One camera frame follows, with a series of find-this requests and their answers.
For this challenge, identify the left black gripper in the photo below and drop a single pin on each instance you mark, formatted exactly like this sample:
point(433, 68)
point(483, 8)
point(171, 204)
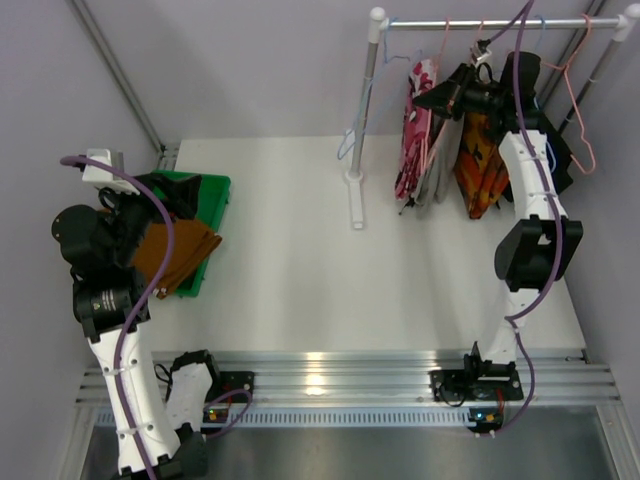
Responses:
point(154, 195)

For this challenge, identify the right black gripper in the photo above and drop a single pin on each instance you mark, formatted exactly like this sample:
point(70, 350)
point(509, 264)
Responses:
point(460, 96)

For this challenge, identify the green plastic tray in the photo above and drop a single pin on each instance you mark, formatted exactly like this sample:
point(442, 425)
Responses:
point(213, 199)

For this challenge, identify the light blue wire hanger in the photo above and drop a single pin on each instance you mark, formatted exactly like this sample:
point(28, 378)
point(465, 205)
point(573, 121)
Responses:
point(370, 79)

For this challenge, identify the brown trousers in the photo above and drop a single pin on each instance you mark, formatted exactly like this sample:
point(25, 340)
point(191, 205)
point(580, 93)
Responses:
point(194, 241)

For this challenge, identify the black trousers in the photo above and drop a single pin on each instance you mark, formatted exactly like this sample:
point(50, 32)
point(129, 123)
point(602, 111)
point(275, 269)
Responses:
point(558, 153)

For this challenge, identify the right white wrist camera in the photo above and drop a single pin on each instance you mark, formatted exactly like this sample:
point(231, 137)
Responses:
point(480, 52)

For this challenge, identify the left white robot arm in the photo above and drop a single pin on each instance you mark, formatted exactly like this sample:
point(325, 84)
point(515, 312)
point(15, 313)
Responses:
point(158, 437)

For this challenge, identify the grey trousers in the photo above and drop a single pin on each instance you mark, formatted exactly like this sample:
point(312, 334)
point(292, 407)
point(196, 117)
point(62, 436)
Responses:
point(434, 187)

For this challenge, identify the white clothes rack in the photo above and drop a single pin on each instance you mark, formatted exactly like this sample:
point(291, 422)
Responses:
point(380, 24)

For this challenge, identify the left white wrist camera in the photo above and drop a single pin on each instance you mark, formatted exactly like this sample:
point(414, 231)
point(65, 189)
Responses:
point(100, 178)

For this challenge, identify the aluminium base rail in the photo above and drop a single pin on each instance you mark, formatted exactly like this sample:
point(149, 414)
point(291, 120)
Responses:
point(396, 389)

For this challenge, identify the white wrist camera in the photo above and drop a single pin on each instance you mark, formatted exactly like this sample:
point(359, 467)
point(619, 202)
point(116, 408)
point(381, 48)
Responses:
point(480, 52)
point(100, 178)

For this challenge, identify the pink camouflage trousers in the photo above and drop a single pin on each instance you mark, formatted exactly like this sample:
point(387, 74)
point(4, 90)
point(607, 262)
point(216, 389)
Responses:
point(417, 125)

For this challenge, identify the orange camouflage trousers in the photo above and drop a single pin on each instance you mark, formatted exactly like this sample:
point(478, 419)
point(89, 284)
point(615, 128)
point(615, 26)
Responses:
point(480, 171)

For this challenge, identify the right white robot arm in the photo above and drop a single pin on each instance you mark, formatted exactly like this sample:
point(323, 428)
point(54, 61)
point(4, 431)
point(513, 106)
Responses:
point(536, 252)

